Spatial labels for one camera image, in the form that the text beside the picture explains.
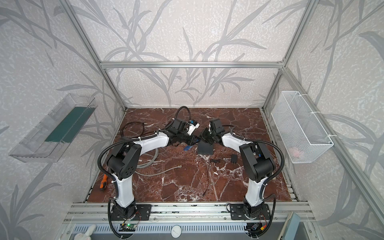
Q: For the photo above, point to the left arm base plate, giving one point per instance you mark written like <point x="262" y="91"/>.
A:
<point x="139" y="212"/>

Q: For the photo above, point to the white wire mesh basket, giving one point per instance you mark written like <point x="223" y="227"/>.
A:
<point x="299" y="127"/>

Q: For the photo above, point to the green lit circuit board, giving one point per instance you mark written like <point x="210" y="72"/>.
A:
<point x="128" y="227"/>

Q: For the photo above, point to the grey blue panel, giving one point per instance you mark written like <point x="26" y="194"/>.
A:
<point x="290" y="227"/>

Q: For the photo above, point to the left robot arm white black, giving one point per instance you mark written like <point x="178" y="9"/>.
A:
<point x="119" y="162"/>

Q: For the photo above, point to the pink object in basket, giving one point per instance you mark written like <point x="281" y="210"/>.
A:
<point x="295" y="153"/>

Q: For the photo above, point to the white plush toy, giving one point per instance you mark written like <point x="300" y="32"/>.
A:
<point x="87" y="234"/>

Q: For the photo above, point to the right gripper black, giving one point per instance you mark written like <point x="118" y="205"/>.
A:
<point x="208" y="135"/>

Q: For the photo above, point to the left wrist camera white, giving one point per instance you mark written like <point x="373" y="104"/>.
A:
<point x="192" y="126"/>

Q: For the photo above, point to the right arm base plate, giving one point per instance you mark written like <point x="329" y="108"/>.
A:
<point x="238" y="213"/>

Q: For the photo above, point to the round white gauge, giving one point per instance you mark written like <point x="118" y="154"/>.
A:
<point x="176" y="231"/>

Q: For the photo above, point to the orange handled screwdriver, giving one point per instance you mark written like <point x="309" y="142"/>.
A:
<point x="103" y="183"/>

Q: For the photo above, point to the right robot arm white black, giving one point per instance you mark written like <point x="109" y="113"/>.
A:
<point x="262" y="161"/>

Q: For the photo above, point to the clear plastic wall bin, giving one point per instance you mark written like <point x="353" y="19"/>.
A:
<point x="48" y="141"/>

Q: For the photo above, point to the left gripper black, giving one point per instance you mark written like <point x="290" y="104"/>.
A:
<point x="186" y="138"/>

